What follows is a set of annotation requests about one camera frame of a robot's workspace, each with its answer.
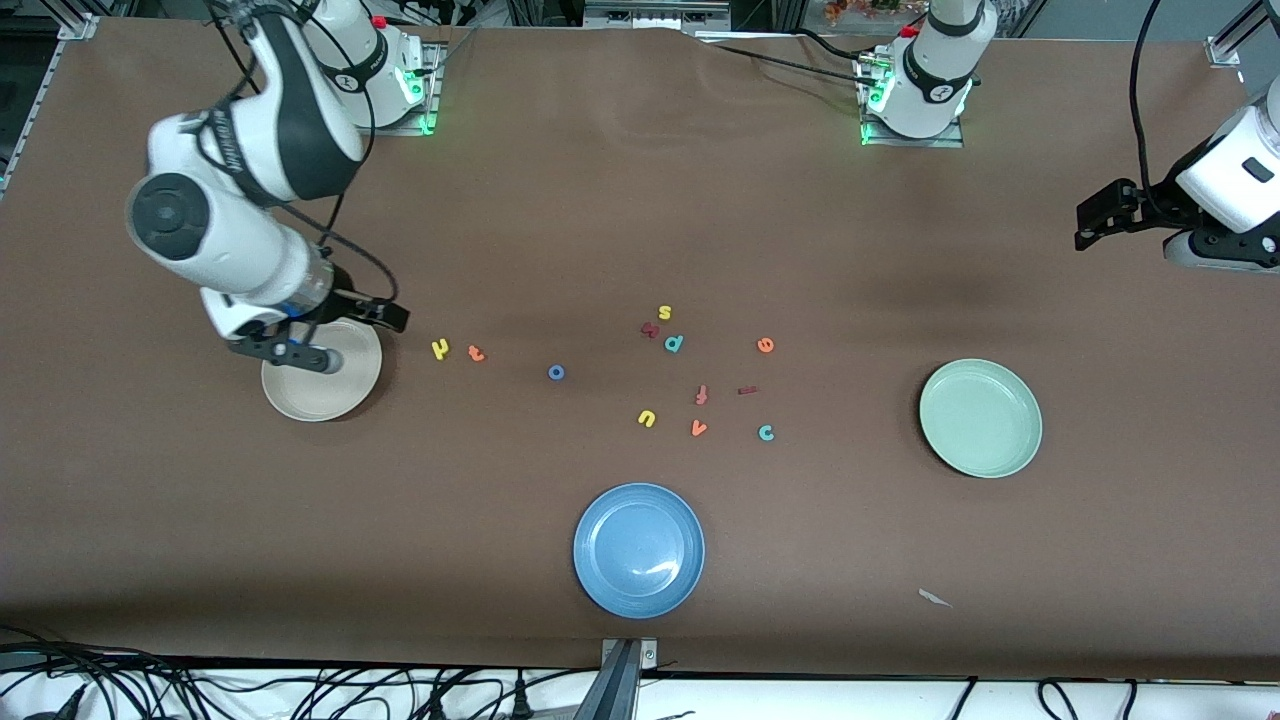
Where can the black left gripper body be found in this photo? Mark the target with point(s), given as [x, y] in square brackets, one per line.
[1146, 204]

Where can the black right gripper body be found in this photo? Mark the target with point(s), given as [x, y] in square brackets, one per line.
[346, 303]

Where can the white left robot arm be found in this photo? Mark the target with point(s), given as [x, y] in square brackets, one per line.
[940, 90]

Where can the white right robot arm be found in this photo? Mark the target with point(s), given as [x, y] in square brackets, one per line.
[200, 215]

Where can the beige brown plate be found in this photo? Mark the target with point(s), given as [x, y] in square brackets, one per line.
[320, 395]

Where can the light green plate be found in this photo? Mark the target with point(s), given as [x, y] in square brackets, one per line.
[980, 420]

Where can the brown table cover sheet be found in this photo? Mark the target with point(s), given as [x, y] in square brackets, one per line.
[600, 200]

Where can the orange decorative object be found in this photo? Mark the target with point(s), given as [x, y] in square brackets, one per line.
[860, 10]

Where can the blue plate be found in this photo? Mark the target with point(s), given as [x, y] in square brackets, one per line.
[638, 550]

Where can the grey power strip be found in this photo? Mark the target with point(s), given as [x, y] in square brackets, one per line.
[655, 14]

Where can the white paper scrap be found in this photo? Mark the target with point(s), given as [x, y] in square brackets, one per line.
[934, 598]

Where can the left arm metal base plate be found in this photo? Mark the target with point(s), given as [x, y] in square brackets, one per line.
[910, 142]

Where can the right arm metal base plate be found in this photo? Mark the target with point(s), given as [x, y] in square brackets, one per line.
[432, 100]

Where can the aluminium frame profile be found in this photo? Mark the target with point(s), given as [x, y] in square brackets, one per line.
[80, 25]
[1262, 12]

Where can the grey metal camera bracket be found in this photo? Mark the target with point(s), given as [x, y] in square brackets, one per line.
[625, 690]

